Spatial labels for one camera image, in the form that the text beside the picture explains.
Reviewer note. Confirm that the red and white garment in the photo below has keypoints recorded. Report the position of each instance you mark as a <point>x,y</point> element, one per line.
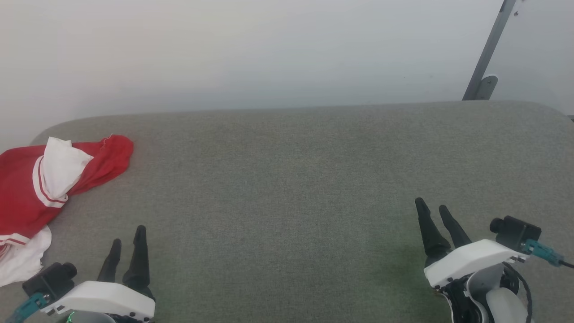
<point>20,193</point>

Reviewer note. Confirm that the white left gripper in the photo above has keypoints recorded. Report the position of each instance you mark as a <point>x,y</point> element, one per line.
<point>103,296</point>

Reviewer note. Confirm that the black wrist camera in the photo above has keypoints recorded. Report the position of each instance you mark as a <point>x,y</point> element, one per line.
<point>515,231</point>
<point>49,280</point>

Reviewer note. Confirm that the grey metal wall rail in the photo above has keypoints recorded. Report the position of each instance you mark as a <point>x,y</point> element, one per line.
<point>489,49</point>

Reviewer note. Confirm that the grey rail foot bracket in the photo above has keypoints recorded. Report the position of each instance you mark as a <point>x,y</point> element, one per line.
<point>486,86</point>

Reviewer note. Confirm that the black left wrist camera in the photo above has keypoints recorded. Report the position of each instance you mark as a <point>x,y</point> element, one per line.
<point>49,280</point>

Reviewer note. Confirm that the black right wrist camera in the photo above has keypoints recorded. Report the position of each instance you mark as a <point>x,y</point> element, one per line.
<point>515,231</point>

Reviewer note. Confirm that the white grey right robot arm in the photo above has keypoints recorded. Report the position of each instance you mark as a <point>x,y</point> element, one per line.
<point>504,305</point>

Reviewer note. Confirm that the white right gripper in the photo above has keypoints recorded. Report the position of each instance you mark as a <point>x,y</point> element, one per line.
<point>471,258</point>

